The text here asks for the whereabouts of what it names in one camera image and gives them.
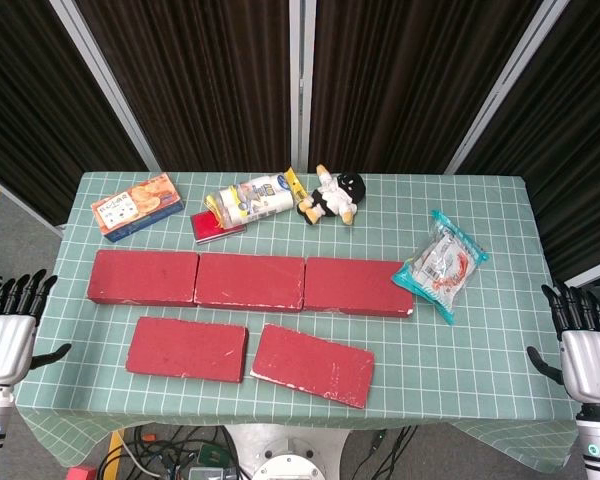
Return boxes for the green grid tablecloth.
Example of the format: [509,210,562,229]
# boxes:
[17,171,589,474]

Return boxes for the yellow snack stick wrapper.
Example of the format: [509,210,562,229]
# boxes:
[284,166,309,206]

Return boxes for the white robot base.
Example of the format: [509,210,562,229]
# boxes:
[223,422,354,480]

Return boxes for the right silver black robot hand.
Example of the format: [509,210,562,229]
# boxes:
[526,282,600,406]

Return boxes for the red foam brick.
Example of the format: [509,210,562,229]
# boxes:
[302,256,415,320]
[249,323,376,410]
[125,315,250,384]
[193,252,306,313]
[86,249,200,308]

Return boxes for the black floor cable bundle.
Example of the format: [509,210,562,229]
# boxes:
[364,425,421,480]
[97,424,241,480]

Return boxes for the teal clear snack bag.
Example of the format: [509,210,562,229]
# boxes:
[390,209,490,326]

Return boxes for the orange blue cracker box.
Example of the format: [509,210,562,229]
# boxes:
[89,172,185,244]

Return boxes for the small flat red box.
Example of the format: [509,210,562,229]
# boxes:
[190,209,248,245]

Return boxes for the grey partition post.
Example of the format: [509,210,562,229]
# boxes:
[49,0,161,174]
[288,0,317,174]
[444,0,571,175]

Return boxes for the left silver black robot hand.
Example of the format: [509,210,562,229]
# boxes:
[0,269,73,389]

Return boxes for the black white plush doll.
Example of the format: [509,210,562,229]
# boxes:
[295,163,367,227]

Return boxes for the dark ribbed partition panel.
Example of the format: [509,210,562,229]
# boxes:
[454,0,600,286]
[307,0,546,175]
[74,0,294,174]
[0,0,149,226]

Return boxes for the white roll package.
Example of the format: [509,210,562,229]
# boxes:
[203,172,296,232]

